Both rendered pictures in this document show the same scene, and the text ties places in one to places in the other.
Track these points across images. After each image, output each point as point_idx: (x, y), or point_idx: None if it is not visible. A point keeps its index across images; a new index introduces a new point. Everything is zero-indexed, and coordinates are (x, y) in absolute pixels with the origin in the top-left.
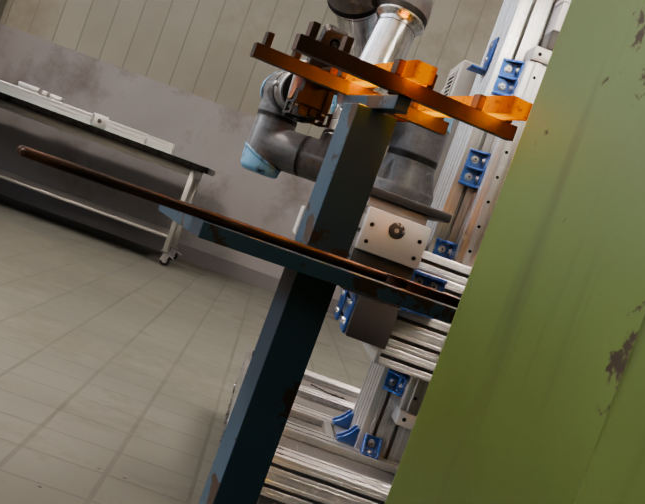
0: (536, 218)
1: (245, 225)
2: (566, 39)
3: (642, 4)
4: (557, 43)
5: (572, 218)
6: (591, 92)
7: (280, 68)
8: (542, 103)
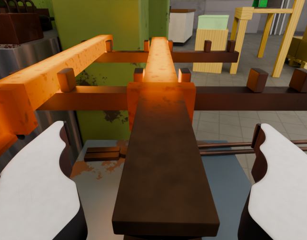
0: (144, 69)
1: (210, 143)
2: (142, 14)
3: (144, 4)
4: (141, 15)
5: (145, 64)
6: (144, 32)
7: (264, 109)
8: (142, 38)
